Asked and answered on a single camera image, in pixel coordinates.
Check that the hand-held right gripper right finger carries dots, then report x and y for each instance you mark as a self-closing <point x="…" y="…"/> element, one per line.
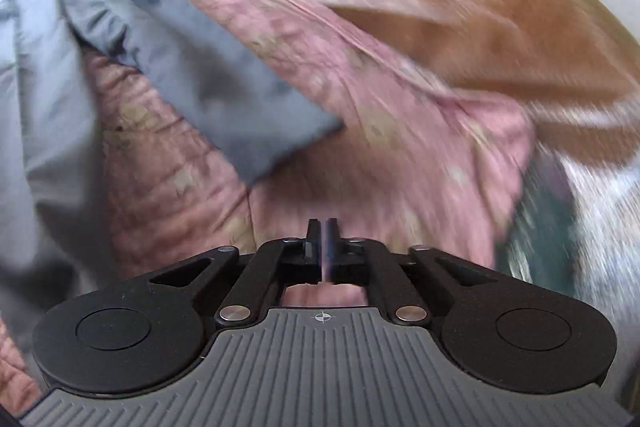
<point x="332" y="254"/>

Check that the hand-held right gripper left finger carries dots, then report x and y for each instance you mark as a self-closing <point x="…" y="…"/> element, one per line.
<point x="314" y="252"/>

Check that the grey pants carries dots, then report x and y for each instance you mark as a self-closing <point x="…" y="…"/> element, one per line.
<point x="45" y="107"/>

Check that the pink bear print blanket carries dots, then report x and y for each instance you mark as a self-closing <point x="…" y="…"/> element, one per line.
<point x="375" y="132"/>

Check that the teal mattress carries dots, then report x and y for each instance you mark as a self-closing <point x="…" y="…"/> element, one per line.
<point x="542" y="227"/>

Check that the clear bubble wrap sheet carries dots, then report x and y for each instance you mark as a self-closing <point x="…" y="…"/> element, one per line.
<point x="600" y="207"/>

